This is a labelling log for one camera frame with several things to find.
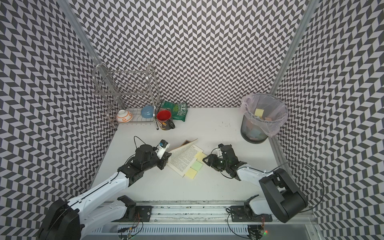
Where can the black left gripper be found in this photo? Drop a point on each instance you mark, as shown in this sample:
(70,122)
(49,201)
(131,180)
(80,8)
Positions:
(163,160)

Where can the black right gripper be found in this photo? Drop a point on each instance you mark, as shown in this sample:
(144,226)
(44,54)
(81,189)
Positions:
(211,162)

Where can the brown black scroll book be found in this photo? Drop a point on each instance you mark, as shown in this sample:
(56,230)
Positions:
(183,157)

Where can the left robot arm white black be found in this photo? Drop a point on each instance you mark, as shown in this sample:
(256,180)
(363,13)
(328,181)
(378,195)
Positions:
(75,218)

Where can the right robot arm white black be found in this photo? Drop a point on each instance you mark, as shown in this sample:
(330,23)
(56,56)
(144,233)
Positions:
(282,196)

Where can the yellow sticky note top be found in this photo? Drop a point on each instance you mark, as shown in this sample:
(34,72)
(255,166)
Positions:
(200,156)

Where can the green sticky note middle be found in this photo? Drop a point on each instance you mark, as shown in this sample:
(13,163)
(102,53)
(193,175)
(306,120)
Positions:
(197,166)

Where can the yellow sticky note bottom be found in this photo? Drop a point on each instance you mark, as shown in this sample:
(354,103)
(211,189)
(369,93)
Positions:
(191,173)

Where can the yellow sticky note in bin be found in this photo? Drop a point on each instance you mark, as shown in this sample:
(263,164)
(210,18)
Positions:
(259,113)

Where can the blue ceramic bowl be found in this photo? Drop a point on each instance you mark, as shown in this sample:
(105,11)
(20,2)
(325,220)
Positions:
(147,112)

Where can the white orange patterned bowl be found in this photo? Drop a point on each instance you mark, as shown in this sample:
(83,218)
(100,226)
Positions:
(124,116)

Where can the green snack bag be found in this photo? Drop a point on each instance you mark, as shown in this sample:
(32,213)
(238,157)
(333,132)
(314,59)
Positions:
(178,111)

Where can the mesh trash bin with liner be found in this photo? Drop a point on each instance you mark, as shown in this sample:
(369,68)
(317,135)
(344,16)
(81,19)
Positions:
(256,130)

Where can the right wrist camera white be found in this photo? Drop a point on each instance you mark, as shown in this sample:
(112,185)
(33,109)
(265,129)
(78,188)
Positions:
(219,153)

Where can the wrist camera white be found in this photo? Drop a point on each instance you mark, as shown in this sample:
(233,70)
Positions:
(219,153)
(162,148)

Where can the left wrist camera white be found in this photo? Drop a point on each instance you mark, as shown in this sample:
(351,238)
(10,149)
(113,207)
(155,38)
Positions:
(162,148)

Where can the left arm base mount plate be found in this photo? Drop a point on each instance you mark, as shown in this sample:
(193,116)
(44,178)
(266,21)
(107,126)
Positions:
(139,214)

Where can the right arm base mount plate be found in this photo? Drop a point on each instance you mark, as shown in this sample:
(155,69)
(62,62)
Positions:
(245,214)

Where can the silver wire dish rack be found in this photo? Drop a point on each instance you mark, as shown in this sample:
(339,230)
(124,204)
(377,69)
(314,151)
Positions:
(127,90)

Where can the aluminium front rail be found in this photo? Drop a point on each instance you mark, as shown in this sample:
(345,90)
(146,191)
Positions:
(197,218)

